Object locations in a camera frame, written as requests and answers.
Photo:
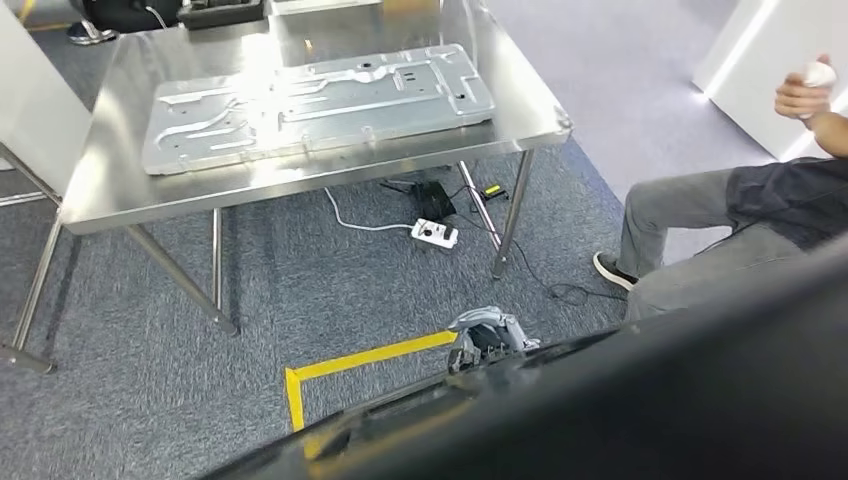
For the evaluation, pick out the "person's right hand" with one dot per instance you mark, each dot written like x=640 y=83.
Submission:
x=798 y=99

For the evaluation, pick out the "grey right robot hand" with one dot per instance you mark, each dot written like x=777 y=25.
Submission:
x=493 y=324

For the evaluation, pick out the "small white object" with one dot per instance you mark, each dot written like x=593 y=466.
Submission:
x=820 y=74

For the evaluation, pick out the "long black plastic part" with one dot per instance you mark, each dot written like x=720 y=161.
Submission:
x=629 y=411

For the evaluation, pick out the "person's right forearm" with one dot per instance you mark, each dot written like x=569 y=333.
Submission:
x=833 y=132

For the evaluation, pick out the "stainless steel workbench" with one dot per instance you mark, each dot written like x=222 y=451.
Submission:
x=199 y=189
x=26 y=361

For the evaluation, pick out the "white box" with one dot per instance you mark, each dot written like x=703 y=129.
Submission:
x=748 y=66

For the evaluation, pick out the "white power strip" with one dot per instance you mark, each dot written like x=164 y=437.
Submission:
x=434 y=233

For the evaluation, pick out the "yellow floor tape square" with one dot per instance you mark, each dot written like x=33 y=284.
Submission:
x=371 y=358

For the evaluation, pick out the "small yellow black device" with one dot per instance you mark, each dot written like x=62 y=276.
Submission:
x=493 y=192

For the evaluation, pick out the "black router box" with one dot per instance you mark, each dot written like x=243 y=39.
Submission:
x=434 y=199

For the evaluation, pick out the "person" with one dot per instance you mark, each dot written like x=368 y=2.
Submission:
x=696 y=205

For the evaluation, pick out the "silver stamped metal panel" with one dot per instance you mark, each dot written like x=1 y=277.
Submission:
x=318 y=112

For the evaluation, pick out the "white low table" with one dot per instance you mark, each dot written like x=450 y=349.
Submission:
x=324 y=6

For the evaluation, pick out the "black equipment case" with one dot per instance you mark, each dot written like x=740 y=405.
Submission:
x=222 y=13

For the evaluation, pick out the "black bag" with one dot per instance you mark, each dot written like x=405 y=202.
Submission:
x=126 y=13

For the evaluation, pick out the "grey shoe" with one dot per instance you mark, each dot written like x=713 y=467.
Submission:
x=89 y=34

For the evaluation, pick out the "white cabinet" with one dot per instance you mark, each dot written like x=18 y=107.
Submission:
x=33 y=99

